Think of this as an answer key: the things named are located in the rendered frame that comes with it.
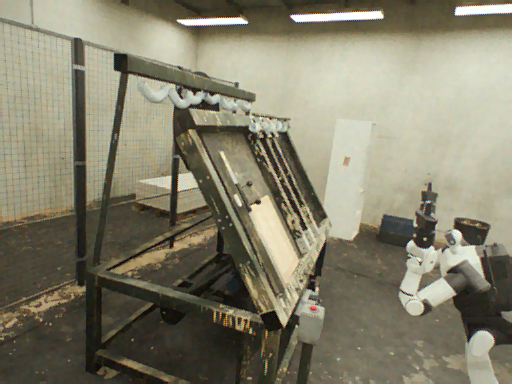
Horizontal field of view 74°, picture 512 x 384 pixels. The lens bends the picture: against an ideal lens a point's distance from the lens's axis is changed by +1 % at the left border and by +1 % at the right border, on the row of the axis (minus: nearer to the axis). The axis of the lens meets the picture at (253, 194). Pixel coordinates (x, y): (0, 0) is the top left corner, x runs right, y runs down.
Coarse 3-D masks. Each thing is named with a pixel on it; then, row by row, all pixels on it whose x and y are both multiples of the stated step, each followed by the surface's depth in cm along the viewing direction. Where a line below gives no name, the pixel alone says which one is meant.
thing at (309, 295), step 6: (306, 282) 250; (312, 282) 251; (312, 288) 251; (318, 288) 254; (300, 294) 229; (306, 294) 242; (312, 294) 238; (300, 300) 232; (306, 300) 233; (312, 300) 230; (318, 300) 239; (294, 306) 212; (300, 306) 225; (294, 312) 216; (300, 312) 218; (294, 318) 216; (294, 324) 226
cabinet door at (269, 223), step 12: (264, 204) 245; (264, 216) 237; (276, 216) 256; (264, 228) 228; (276, 228) 247; (276, 240) 238; (288, 240) 258; (276, 252) 229; (288, 252) 248; (276, 264) 221; (288, 264) 239; (288, 276) 230
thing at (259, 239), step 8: (224, 160) 211; (224, 168) 211; (232, 176) 212; (232, 184) 211; (232, 192) 212; (240, 200) 211; (240, 208) 212; (248, 216) 211; (256, 224) 214; (256, 232) 211; (256, 240) 212; (264, 240) 214; (264, 248) 211; (264, 256) 212; (272, 256) 215; (272, 264) 211; (272, 272) 212; (280, 280) 212; (280, 288) 212
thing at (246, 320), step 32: (192, 224) 351; (128, 256) 262; (224, 256) 446; (320, 256) 402; (96, 288) 233; (128, 288) 222; (160, 288) 220; (96, 320) 238; (128, 320) 283; (224, 320) 202; (256, 320) 196; (96, 352) 244; (256, 352) 253; (288, 352) 264
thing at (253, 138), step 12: (252, 120) 271; (252, 132) 273; (252, 144) 274; (264, 156) 273; (264, 168) 275; (276, 180) 274; (276, 192) 275; (288, 204) 276; (288, 216) 275; (300, 228) 278; (300, 240) 275
